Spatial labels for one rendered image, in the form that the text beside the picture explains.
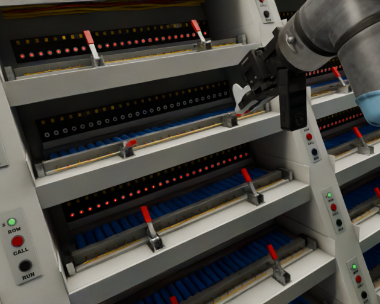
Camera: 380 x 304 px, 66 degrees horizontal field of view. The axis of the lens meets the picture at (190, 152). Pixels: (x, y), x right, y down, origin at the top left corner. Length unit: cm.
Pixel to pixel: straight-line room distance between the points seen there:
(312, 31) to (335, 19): 4
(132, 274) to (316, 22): 53
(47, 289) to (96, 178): 21
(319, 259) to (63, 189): 64
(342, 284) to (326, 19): 68
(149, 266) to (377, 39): 52
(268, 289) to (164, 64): 57
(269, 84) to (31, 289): 54
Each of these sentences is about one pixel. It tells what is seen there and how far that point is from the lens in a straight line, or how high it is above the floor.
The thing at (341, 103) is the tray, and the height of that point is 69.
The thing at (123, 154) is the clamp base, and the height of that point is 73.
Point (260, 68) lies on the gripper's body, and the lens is 57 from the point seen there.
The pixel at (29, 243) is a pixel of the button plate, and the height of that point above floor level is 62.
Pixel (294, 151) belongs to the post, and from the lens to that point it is 83.
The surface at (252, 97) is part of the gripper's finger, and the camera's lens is 58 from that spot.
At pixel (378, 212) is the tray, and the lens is 110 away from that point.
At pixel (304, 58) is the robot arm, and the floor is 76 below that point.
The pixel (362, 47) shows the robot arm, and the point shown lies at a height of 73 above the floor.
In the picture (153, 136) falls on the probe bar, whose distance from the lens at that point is 68.
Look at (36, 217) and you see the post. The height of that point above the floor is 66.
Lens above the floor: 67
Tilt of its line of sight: 2 degrees up
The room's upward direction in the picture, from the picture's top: 18 degrees counter-clockwise
